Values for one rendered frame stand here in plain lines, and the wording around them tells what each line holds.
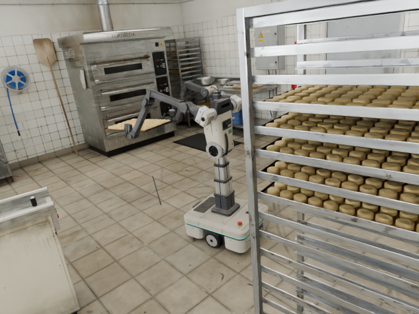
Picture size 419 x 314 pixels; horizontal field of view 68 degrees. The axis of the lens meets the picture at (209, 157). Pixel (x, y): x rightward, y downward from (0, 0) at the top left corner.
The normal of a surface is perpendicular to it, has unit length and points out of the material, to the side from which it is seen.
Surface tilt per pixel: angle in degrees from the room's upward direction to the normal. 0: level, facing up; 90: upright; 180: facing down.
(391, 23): 90
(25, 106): 90
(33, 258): 90
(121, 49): 90
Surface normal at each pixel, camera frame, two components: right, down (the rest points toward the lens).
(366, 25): -0.74, 0.30
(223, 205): -0.57, 0.34
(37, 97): 0.66, 0.20
